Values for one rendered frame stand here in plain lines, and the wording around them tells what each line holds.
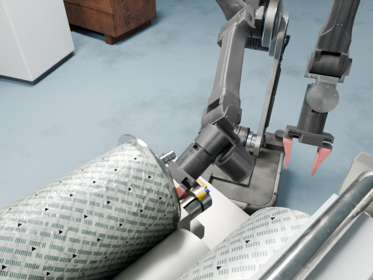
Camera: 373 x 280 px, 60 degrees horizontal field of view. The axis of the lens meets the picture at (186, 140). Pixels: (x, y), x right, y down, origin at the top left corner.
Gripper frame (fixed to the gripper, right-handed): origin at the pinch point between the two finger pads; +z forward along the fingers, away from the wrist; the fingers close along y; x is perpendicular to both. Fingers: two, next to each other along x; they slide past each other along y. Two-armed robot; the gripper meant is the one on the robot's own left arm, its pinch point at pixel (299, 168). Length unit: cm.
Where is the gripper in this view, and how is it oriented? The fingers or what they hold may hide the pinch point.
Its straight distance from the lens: 80.9
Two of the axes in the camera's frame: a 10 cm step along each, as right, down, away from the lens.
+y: 9.4, 2.2, -2.5
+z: -1.6, 9.6, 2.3
